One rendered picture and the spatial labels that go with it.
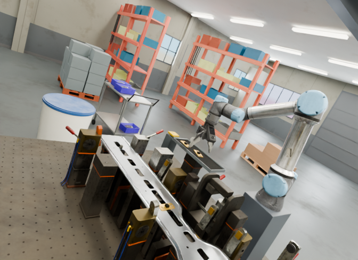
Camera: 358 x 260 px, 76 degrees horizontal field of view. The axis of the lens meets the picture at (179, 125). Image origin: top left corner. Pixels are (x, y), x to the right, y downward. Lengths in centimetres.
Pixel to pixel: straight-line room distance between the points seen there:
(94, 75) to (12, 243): 461
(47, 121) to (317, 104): 250
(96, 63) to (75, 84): 64
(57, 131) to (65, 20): 607
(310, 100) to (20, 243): 138
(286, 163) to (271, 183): 12
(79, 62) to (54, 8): 334
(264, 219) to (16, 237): 116
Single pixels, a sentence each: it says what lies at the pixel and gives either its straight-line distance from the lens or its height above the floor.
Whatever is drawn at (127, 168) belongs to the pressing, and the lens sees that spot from 130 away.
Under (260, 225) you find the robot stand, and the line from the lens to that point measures 140.
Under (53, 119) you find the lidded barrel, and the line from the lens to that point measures 280.
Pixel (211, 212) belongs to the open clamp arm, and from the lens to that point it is 112.
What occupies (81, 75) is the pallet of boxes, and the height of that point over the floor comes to 50.
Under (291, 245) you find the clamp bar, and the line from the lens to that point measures 96.
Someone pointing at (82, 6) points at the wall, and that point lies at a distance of 861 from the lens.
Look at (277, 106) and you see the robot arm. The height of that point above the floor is 161.
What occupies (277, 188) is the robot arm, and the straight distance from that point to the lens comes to 123.
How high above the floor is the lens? 164
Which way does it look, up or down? 15 degrees down
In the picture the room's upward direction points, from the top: 23 degrees clockwise
